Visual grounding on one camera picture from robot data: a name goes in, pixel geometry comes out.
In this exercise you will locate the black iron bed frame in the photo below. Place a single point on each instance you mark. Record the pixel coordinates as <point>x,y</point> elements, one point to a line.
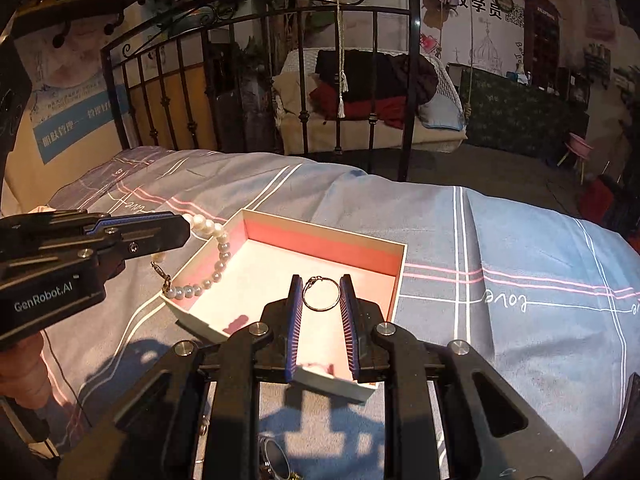
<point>200,17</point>

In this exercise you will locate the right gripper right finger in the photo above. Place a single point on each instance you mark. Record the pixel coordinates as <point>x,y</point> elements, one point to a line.
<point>447,401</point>

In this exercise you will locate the beige strap wristwatch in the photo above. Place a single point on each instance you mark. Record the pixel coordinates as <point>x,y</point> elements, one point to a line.
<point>273,463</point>

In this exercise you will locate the person's left hand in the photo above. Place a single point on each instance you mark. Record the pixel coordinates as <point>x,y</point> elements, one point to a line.
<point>23,374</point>

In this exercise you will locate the hanging swing chair with clothes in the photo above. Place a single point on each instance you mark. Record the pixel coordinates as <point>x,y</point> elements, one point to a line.
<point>315,115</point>

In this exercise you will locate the pink small stool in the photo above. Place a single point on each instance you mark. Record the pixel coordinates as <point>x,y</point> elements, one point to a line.
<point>578,147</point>

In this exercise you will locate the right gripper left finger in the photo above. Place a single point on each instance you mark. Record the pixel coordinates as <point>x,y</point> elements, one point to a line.
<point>152,432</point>

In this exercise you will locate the open pink-lined gift box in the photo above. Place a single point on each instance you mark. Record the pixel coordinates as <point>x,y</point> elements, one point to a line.
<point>257,258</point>

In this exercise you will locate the red phone booth cabinet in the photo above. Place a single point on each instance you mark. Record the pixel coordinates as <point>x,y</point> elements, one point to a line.
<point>541,42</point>

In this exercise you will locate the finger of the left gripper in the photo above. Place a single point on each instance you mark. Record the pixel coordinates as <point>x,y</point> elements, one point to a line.
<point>81,222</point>
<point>25,251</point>

